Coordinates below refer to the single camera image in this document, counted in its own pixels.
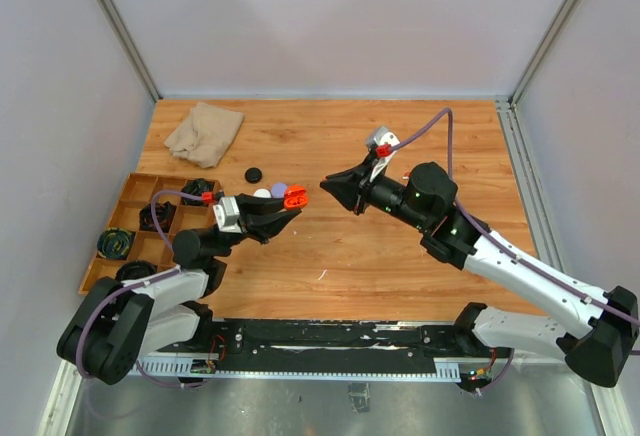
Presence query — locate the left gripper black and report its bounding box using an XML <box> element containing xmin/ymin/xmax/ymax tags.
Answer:
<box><xmin>214</xmin><ymin>193</ymin><xmax>301</xmax><ymax>255</ymax></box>

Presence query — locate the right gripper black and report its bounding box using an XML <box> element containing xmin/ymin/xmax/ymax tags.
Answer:
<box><xmin>321</xmin><ymin>153</ymin><xmax>429</xmax><ymax>231</ymax></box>

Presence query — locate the wooden compartment tray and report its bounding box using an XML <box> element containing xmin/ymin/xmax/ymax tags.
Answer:
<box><xmin>79</xmin><ymin>173</ymin><xmax>221</xmax><ymax>294</ymax></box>

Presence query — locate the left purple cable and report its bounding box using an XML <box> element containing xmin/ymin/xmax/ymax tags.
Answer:
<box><xmin>77</xmin><ymin>188</ymin><xmax>221</xmax><ymax>390</ymax></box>

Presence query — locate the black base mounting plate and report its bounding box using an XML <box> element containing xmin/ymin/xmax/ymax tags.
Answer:
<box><xmin>155</xmin><ymin>317</ymin><xmax>514</xmax><ymax>373</ymax></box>

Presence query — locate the beige folded cloth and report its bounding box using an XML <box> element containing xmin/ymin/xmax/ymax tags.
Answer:
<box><xmin>164</xmin><ymin>102</ymin><xmax>244</xmax><ymax>168</ymax></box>

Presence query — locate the purple round charging case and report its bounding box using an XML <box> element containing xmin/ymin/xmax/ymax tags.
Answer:
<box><xmin>270</xmin><ymin>182</ymin><xmax>288</xmax><ymax>198</ymax></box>

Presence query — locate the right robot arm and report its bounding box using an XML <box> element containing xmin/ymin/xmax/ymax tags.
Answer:
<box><xmin>320</xmin><ymin>158</ymin><xmax>639</xmax><ymax>388</ymax></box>

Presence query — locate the black coiled strap upper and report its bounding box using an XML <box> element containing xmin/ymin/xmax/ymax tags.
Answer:
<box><xmin>180</xmin><ymin>178</ymin><xmax>217</xmax><ymax>206</ymax></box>

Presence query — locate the black yellow coiled strap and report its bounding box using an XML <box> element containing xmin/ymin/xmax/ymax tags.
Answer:
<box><xmin>97</xmin><ymin>228</ymin><xmax>136</xmax><ymax>260</ymax></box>

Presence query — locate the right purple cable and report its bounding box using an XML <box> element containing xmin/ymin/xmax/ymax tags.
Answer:
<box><xmin>375</xmin><ymin>108</ymin><xmax>640</xmax><ymax>392</ymax></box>

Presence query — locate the black coiled strap lower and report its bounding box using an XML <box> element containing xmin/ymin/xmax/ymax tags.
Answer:
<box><xmin>114</xmin><ymin>259</ymin><xmax>158</xmax><ymax>282</ymax></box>

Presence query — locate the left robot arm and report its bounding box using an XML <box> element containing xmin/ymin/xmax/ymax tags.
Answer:
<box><xmin>56</xmin><ymin>186</ymin><xmax>309</xmax><ymax>385</ymax></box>

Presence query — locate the purple cable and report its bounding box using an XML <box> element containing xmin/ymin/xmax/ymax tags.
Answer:
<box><xmin>77</xmin><ymin>188</ymin><xmax>221</xmax><ymax>390</ymax></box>
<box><xmin>375</xmin><ymin>108</ymin><xmax>640</xmax><ymax>392</ymax></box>

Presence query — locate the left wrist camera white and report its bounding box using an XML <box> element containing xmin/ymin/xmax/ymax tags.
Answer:
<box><xmin>213</xmin><ymin>196</ymin><xmax>244</xmax><ymax>234</ymax></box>

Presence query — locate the black coiled strap middle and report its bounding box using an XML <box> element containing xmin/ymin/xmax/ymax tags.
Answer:
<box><xmin>138</xmin><ymin>200</ymin><xmax>176</xmax><ymax>233</ymax></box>

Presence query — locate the black round charging case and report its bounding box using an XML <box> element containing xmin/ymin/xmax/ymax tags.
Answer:
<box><xmin>244</xmin><ymin>167</ymin><xmax>263</xmax><ymax>184</ymax></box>

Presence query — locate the white round charging case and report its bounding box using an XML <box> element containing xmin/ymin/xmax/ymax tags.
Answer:
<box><xmin>254</xmin><ymin>188</ymin><xmax>271</xmax><ymax>198</ymax></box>

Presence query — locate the orange round charging case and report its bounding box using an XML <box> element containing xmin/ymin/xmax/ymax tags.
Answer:
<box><xmin>283</xmin><ymin>185</ymin><xmax>309</xmax><ymax>211</ymax></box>

